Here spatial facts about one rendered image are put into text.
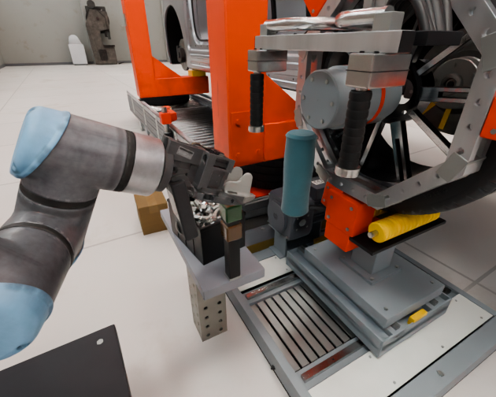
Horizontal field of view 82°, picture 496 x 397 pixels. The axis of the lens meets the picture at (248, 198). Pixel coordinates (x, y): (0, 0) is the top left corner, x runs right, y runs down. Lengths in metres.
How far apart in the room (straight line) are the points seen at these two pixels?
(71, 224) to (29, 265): 0.10
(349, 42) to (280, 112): 0.69
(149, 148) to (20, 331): 0.24
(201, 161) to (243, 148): 0.69
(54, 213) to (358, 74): 0.48
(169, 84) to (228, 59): 1.97
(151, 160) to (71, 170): 0.10
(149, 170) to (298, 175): 0.52
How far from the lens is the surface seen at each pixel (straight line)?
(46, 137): 0.40
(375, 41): 0.54
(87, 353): 0.88
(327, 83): 0.68
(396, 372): 1.12
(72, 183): 0.41
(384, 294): 1.11
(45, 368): 0.91
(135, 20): 2.95
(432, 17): 0.59
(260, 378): 1.11
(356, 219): 0.87
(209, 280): 0.74
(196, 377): 1.12
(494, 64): 0.66
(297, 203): 0.89
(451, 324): 1.34
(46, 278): 0.37
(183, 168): 0.47
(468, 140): 0.68
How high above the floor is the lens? 0.96
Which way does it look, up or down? 28 degrees down
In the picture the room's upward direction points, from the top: straight up
